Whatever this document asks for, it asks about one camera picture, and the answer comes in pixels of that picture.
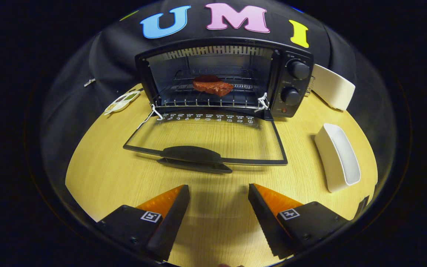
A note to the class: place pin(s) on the brown meat piece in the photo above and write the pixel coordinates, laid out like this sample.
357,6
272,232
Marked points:
213,87

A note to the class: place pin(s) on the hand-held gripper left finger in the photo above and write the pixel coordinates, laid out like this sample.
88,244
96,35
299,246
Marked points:
171,222

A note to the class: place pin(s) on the black toaster oven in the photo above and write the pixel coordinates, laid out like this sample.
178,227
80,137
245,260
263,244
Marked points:
295,83

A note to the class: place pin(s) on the black backdrop cloth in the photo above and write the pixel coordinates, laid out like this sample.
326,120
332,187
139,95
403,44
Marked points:
117,55

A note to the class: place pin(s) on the divided dish of beans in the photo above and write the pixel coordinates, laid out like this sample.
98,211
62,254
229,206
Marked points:
121,103

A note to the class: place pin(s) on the white rectangular dish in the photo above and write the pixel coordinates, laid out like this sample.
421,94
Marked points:
332,163

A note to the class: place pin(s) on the white pop-up toaster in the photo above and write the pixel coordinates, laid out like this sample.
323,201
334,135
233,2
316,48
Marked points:
332,87

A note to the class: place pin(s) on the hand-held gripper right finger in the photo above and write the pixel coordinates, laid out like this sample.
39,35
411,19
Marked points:
267,222

